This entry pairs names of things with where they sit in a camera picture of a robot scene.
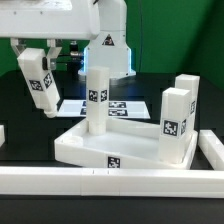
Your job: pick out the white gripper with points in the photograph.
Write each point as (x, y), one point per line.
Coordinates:
(48, 19)

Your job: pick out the white desk top panel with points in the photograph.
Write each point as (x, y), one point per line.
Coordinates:
(126, 145)

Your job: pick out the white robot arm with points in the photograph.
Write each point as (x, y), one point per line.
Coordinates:
(101, 22)

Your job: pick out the sheet with four tags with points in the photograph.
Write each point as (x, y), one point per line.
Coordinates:
(117, 109)

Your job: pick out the white U-shaped obstacle fence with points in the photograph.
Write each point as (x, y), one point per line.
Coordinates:
(16, 180)

